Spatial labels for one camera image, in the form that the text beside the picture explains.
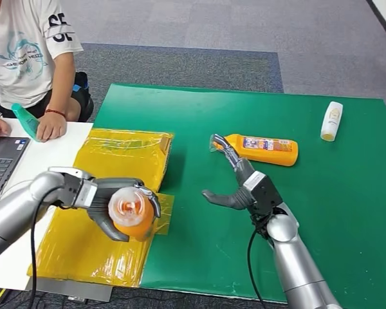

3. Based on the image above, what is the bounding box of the orange bottle with clear cap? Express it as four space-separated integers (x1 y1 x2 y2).
108 186 155 241

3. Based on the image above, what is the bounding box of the dark grey laptop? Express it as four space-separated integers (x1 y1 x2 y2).
0 136 31 198

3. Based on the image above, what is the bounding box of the white looped cable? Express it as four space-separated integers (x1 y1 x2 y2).
0 179 39 201

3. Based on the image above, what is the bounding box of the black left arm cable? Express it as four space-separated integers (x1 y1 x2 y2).
28 187 65 309

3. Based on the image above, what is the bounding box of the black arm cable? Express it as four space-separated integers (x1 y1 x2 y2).
247 228 268 309
28 187 65 309

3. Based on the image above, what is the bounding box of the yellow plastic wrapped sheet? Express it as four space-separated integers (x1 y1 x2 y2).
26 127 175 288

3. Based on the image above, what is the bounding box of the red bracelet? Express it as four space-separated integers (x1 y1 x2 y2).
45 108 67 120

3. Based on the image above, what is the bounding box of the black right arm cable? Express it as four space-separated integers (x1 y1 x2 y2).
247 228 268 309

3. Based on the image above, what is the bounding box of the person's left hand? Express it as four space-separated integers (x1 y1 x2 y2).
36 111 68 143

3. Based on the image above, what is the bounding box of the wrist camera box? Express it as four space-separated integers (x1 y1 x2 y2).
48 167 99 210
243 171 284 218

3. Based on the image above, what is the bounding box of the orange bottle with long label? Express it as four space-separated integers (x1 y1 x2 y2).
209 133 299 167

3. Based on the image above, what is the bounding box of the seated person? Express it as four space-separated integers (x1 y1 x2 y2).
0 0 95 143

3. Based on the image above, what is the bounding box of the teal green bottle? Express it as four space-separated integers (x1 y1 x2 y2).
11 103 41 142

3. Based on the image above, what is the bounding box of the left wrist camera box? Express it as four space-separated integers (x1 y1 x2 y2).
48 167 99 210

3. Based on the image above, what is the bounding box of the small white bottle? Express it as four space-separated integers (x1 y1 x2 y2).
320 100 344 143

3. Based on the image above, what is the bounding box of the grey flat board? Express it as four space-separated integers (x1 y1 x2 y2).
25 277 114 304

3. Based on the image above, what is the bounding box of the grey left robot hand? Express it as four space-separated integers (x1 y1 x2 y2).
87 177 162 243

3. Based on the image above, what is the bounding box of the green table mat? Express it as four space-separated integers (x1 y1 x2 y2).
93 83 386 309

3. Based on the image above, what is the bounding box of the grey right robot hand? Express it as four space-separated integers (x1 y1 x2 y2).
201 133 256 211

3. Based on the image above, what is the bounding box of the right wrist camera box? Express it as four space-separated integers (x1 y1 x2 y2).
243 171 284 218

